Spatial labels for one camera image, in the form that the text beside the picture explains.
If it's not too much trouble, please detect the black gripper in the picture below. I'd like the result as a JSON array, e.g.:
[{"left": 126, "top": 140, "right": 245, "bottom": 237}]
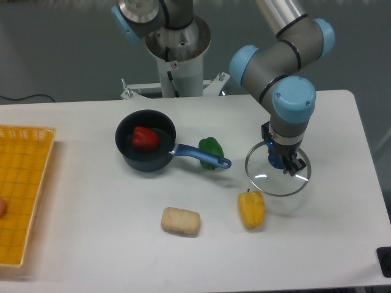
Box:
[{"left": 261, "top": 122, "right": 307, "bottom": 176}]

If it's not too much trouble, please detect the glass pot lid blue knob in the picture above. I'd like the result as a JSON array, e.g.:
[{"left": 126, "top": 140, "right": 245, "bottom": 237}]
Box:
[{"left": 245, "top": 142, "right": 312, "bottom": 197}]

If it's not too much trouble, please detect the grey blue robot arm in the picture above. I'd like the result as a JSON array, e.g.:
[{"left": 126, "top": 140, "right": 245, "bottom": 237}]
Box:
[{"left": 111, "top": 1, "right": 335, "bottom": 175}]

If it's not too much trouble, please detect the yellow bell pepper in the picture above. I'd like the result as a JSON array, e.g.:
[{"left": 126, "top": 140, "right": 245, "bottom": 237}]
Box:
[{"left": 238, "top": 189, "right": 265, "bottom": 230}]

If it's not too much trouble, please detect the green bell pepper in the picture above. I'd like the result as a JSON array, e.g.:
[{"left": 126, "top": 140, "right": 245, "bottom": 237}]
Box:
[{"left": 198, "top": 137, "right": 224, "bottom": 170}]

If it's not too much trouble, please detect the beige bread loaf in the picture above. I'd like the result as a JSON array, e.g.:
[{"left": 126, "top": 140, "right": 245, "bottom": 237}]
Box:
[{"left": 161, "top": 207, "right": 201, "bottom": 235}]

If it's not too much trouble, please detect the black device at table edge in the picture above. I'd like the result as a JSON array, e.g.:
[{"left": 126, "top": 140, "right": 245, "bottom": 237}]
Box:
[{"left": 376, "top": 247, "right": 391, "bottom": 278}]

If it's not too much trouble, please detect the dark blue saucepan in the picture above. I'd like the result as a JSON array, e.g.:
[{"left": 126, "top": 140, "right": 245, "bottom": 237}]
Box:
[{"left": 115, "top": 109, "right": 232, "bottom": 172}]

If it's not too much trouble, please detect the red bell pepper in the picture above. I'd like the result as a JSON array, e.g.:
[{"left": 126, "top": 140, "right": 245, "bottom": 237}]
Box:
[{"left": 131, "top": 126, "right": 160, "bottom": 153}]

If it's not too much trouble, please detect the yellow woven basket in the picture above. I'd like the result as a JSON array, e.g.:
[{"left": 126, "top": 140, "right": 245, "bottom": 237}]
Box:
[{"left": 1, "top": 125, "right": 56, "bottom": 267}]

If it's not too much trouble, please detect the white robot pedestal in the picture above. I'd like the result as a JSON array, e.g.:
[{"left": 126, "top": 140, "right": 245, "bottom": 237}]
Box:
[{"left": 121, "top": 16, "right": 230, "bottom": 100}]

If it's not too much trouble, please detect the black cable on floor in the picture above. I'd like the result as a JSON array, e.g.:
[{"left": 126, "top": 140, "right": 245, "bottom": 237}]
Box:
[{"left": 0, "top": 93, "right": 56, "bottom": 103}]

